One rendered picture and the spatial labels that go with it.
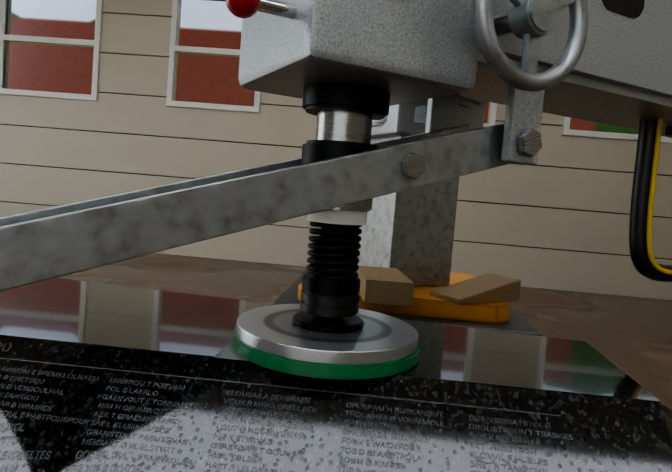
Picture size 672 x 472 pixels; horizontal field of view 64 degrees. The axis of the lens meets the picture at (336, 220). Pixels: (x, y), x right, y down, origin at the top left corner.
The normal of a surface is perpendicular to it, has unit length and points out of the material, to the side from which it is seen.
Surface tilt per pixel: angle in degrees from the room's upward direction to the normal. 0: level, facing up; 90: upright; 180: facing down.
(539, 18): 90
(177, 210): 90
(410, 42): 90
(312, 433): 45
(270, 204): 90
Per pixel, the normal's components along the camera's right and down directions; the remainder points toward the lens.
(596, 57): 0.46, 0.09
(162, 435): 0.01, -0.67
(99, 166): -0.07, 0.05
